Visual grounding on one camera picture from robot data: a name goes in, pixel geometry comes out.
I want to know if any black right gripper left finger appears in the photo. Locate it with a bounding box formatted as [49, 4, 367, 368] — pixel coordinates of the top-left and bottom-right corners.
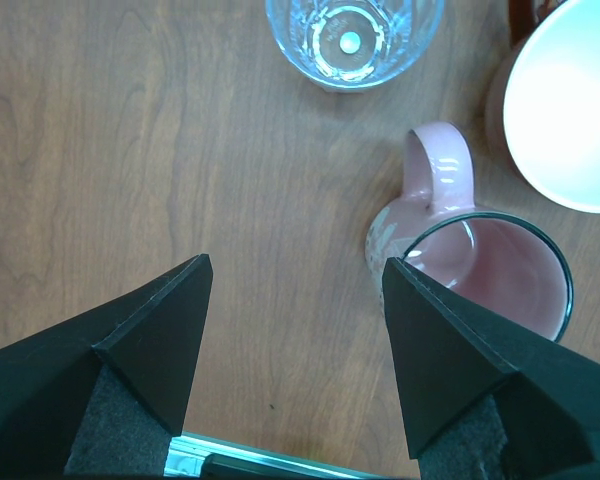
[0, 254, 213, 475]

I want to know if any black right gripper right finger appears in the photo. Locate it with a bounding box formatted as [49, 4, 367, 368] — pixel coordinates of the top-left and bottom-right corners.
[382, 258, 600, 475]

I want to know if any pink ghost pattern mug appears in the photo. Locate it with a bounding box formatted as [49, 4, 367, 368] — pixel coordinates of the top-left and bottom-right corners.
[365, 122, 574, 342]

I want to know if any dark red mug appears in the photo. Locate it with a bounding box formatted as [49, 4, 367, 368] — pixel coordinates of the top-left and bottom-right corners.
[484, 0, 600, 214]

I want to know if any clear glass cup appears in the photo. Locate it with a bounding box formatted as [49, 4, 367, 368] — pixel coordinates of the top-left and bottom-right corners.
[265, 0, 445, 93]

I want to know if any aluminium frame rail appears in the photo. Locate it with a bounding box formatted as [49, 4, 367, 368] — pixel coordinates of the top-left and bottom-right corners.
[164, 432, 380, 479]

